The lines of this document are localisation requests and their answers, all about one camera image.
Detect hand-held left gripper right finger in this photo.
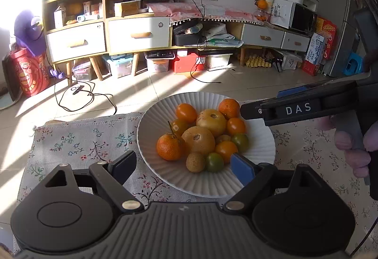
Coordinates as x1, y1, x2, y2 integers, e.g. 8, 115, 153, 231
222, 153, 324, 215

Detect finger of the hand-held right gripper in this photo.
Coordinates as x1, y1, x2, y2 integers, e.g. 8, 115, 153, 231
240, 100, 265, 121
277, 85, 314, 99

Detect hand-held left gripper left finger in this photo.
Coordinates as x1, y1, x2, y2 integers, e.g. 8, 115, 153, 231
44, 150, 145, 214

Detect small smooth orange citrus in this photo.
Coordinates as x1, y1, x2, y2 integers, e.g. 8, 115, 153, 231
176, 103, 198, 123
226, 117, 246, 136

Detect orange small tomato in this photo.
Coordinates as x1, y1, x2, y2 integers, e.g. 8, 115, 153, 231
215, 141, 238, 163

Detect green small tomato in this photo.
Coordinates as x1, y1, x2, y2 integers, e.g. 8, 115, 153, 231
205, 153, 224, 173

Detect large pale yellow orange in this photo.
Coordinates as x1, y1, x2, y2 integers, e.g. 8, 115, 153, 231
196, 109, 227, 138

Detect bumpy mandarin with stem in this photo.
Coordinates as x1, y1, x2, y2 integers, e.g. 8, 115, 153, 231
156, 121, 185, 161

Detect large deep yellow orange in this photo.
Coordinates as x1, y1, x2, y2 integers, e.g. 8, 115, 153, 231
181, 126, 216, 156

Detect white ribbed plate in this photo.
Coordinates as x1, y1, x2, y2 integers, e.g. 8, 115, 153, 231
136, 93, 276, 198

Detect person's right hand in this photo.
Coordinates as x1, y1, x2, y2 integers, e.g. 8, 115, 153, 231
321, 116, 372, 179

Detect flat red box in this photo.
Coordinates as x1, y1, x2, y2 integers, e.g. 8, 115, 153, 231
302, 60, 321, 76

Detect white printed carton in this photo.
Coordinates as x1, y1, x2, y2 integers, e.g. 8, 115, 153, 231
276, 51, 303, 70

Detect blue plastic stool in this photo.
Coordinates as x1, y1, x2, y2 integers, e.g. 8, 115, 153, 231
343, 52, 364, 76

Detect white and blue carton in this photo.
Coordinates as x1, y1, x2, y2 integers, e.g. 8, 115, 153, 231
303, 32, 325, 66

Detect yellow egg tray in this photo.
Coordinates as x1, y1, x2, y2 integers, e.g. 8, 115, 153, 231
245, 55, 272, 68

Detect small white drawer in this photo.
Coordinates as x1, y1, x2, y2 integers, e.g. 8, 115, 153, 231
281, 31, 311, 53
241, 23, 284, 49

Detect floral tablecloth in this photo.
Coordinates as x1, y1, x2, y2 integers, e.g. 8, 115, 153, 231
16, 99, 378, 256

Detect white storage box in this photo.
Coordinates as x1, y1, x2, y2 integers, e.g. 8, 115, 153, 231
205, 53, 234, 70

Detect red gift box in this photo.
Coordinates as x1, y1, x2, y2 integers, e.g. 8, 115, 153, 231
314, 17, 338, 59

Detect white microwave oven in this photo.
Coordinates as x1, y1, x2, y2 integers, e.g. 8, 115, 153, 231
271, 0, 318, 36

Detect red storage box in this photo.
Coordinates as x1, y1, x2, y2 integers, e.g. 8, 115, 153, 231
173, 51, 206, 73

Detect dark grey panel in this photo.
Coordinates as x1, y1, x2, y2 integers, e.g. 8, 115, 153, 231
353, 0, 378, 70

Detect white plastic bag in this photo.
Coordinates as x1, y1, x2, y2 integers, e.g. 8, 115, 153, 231
204, 21, 244, 47

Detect glass jar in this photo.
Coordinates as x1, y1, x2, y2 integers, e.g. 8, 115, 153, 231
253, 9, 271, 22

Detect wooden low cabinet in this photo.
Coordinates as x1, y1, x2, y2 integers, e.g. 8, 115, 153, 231
105, 2, 312, 76

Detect grey refrigerator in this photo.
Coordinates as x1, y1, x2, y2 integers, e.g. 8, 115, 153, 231
314, 0, 364, 78

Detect black case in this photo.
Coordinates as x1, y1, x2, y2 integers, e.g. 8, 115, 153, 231
172, 20, 206, 47

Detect blue-lidded clear storage box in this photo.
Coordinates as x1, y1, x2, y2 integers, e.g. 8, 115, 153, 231
105, 54, 134, 78

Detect black-lidded clear storage box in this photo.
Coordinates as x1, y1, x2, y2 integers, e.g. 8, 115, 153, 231
146, 51, 175, 73

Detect small clear storage box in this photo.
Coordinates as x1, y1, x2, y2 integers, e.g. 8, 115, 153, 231
72, 59, 93, 82

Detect pink tasselled cloth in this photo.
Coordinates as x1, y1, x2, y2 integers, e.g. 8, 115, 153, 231
146, 2, 271, 26

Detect red printed bucket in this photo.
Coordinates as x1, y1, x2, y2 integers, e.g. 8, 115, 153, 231
9, 48, 51, 98

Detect large white drawer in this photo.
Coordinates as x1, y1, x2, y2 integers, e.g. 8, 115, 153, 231
46, 23, 107, 63
108, 17, 171, 55

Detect round grey base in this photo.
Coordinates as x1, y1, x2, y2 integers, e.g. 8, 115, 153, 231
0, 91, 22, 110

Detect black board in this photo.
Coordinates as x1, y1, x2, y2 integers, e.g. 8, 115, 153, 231
1, 56, 21, 101

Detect small cardboard box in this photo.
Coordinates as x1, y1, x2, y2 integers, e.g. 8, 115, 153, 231
114, 1, 139, 17

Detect white and red boxes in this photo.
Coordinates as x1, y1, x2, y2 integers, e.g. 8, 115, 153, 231
83, 1, 103, 16

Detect white shelf carton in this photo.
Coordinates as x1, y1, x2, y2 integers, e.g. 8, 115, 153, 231
53, 6, 67, 27

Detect purple plush toy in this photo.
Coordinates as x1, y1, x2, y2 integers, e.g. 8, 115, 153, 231
14, 10, 48, 57

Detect black floor cable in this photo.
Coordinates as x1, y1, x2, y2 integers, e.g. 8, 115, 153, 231
53, 62, 117, 115

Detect black socket cable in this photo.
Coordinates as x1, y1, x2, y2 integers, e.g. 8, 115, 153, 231
189, 0, 237, 84

